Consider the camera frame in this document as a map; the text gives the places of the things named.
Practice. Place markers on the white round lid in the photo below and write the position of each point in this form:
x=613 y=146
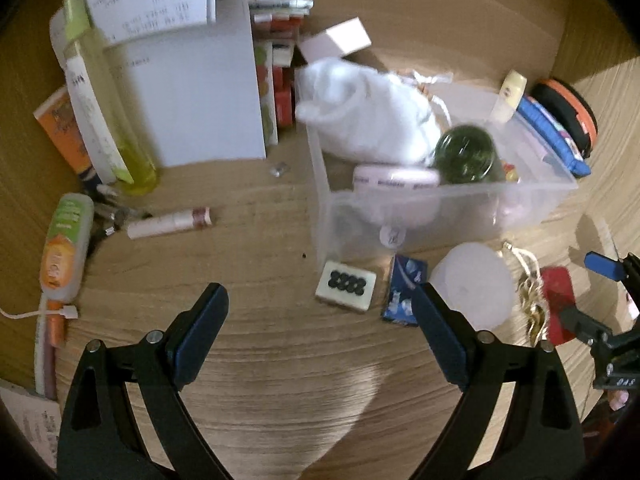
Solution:
x=475 y=285

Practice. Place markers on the green and orange tube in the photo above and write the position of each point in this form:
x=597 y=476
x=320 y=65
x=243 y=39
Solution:
x=65 y=250

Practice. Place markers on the small white box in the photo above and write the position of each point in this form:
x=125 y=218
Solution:
x=335 y=40

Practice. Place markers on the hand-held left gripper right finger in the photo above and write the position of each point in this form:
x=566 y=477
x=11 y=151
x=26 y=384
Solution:
x=440 y=340

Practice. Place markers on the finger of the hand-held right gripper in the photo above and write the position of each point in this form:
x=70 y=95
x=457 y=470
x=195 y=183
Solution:
x=582 y=324
x=605 y=265

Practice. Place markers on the crumpled paper receipt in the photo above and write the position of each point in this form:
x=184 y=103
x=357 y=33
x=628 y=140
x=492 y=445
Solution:
x=30 y=425

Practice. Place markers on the dark green glass bottle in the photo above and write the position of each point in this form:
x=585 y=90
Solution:
x=465 y=155

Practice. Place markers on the orange printed box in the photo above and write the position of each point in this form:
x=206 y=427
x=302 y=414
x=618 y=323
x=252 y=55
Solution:
x=62 y=130

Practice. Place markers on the small cream bottle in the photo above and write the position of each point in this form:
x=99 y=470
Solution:
x=509 y=95

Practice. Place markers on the red flat card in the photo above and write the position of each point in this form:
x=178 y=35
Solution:
x=560 y=300

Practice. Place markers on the mahjong tile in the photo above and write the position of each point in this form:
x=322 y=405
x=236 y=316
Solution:
x=346 y=285

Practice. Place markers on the blue pencil case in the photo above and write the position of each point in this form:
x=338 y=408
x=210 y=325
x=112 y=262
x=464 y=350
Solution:
x=550 y=130

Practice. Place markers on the tall white paper box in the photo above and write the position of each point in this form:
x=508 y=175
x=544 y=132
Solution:
x=200 y=100

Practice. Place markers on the orange pen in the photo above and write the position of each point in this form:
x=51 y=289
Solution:
x=47 y=355

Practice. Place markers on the stack of snack packets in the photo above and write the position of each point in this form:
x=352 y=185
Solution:
x=277 y=80

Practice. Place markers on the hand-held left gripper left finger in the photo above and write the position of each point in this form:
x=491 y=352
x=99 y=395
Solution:
x=197 y=340

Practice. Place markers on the bundle of dark pens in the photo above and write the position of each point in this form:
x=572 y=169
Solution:
x=112 y=210

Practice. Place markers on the clear plastic storage box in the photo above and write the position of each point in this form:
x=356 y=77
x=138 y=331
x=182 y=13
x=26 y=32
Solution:
x=450 y=210

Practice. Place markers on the yellow-green liquid bottle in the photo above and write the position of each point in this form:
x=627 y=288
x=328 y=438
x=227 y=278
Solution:
x=110 y=125

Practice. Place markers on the pink lip balm tube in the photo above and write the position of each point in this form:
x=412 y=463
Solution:
x=167 y=222

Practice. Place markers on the blue printed packet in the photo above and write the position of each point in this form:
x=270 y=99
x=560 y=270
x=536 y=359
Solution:
x=402 y=290

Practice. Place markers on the black and orange round case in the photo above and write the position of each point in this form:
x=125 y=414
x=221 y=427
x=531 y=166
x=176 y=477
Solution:
x=570 y=110

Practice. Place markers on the pink round container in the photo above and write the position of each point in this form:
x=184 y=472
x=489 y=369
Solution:
x=395 y=180

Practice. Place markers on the wooden desktop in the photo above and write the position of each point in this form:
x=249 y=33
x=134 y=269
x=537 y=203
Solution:
x=250 y=370

